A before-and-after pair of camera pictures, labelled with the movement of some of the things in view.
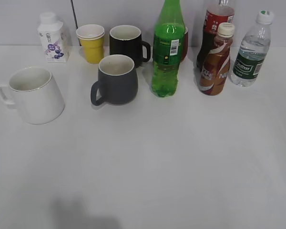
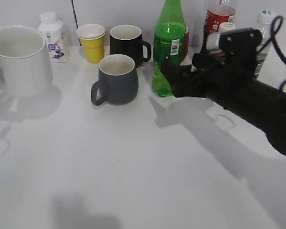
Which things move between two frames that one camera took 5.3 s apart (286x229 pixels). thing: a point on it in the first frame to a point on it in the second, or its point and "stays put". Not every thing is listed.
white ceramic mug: x=34 y=91 to x=20 y=53
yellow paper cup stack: x=92 y=38 stays put
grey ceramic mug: x=117 y=81 stays put
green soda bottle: x=168 y=49 stays put
